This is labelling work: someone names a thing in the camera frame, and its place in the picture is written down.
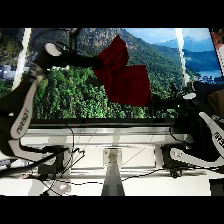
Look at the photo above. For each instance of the silver frame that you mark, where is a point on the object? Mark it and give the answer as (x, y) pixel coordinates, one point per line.
(113, 131)

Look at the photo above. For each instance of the red garment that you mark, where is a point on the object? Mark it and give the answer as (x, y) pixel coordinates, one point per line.
(128, 85)

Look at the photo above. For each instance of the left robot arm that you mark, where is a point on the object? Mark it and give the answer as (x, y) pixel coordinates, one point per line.
(23, 113)

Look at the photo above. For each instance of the brown garment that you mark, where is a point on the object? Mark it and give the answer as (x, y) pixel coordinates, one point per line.
(217, 103)

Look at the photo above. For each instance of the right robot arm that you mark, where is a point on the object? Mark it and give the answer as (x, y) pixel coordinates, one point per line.
(213, 136)

